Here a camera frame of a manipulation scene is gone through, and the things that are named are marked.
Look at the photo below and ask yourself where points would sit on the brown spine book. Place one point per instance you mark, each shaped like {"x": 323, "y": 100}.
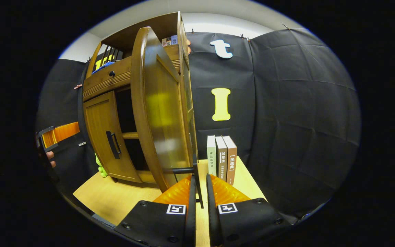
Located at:
{"x": 232, "y": 161}

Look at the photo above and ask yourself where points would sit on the blue cloth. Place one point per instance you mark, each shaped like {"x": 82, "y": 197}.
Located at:
{"x": 102, "y": 67}

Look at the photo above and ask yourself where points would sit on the wooden double-door shoe cabinet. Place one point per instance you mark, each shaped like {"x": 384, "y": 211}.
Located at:
{"x": 122, "y": 44}

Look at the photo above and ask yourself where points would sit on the white spine book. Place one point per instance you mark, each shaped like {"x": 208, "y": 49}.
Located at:
{"x": 211, "y": 154}

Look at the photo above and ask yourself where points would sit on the lavender book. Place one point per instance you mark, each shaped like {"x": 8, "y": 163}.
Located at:
{"x": 174, "y": 39}

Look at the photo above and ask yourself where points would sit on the pink book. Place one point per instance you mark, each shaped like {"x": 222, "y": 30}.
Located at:
{"x": 164, "y": 42}

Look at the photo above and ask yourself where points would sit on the wooden drawer front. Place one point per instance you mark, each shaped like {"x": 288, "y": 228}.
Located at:
{"x": 105, "y": 82}

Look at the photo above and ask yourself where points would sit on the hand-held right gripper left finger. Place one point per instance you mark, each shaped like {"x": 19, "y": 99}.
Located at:
{"x": 190, "y": 223}

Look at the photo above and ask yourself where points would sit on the wooden cabinet door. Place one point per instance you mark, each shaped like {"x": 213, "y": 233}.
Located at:
{"x": 159, "y": 113}
{"x": 101, "y": 137}

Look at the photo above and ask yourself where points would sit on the wooden inner shelf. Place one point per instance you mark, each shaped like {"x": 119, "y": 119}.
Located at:
{"x": 130, "y": 135}

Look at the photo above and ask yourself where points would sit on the green frog toy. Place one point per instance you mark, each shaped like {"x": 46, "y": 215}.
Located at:
{"x": 101, "y": 168}

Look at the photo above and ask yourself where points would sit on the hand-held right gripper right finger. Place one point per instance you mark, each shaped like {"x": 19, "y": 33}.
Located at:
{"x": 213, "y": 226}

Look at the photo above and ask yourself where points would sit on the black backdrop cloth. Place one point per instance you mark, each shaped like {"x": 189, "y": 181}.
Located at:
{"x": 303, "y": 120}

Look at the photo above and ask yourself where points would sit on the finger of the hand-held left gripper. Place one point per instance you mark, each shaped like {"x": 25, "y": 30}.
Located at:
{"x": 63, "y": 132}

